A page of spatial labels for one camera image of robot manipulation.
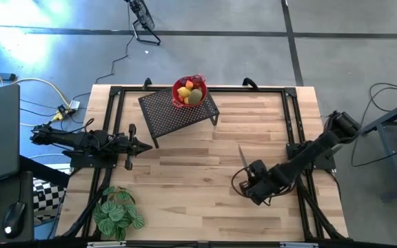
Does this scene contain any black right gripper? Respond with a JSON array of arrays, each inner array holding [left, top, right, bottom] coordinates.
[[238, 159, 282, 207]]

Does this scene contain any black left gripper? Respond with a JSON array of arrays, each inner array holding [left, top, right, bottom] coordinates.
[[112, 123, 153, 171]]

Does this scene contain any black handled kitchen knife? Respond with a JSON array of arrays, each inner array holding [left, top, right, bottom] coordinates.
[[237, 144, 253, 176]]

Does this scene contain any red plastic colander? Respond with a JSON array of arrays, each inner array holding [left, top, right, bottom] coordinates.
[[171, 73, 208, 108]]

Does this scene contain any green kiwi fruit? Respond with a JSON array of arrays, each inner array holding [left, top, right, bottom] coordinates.
[[187, 88, 204, 105]]

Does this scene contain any black perforated metal shelf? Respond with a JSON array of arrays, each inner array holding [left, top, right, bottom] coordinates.
[[138, 87, 221, 149]]

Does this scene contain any green leafy artificial plant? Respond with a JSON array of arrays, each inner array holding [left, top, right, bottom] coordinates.
[[92, 185, 145, 241]]

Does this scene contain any black white checkerboard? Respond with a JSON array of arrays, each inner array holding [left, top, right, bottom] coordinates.
[[32, 177, 68, 223]]

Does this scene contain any dark side desk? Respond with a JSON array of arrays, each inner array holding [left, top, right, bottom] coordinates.
[[0, 170, 36, 244]]

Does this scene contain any black floor fan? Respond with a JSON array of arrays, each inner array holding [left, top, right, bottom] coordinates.
[[124, 0, 162, 46]]

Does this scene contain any black computer mouse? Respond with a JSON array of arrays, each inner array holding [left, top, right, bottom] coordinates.
[[2, 201, 26, 239]]

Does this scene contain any blue grey side table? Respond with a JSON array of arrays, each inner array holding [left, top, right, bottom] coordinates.
[[358, 94, 397, 204]]

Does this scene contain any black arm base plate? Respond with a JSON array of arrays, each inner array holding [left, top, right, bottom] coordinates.
[[286, 141, 337, 172], [62, 147, 119, 169]]

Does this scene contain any silver metal bracket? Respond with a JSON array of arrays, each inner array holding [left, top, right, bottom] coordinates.
[[87, 240, 127, 248], [280, 241, 320, 248]]

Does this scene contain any black aluminium table frame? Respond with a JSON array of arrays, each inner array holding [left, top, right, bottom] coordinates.
[[57, 84, 349, 242]]

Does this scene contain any thick yellow cable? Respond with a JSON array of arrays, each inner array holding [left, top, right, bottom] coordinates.
[[0, 56, 71, 127]]

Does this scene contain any black fan power cable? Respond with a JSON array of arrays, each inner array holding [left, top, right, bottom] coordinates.
[[94, 3, 132, 85]]

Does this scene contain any black floor cable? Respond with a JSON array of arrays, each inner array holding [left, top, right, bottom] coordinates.
[[352, 81, 397, 168]]

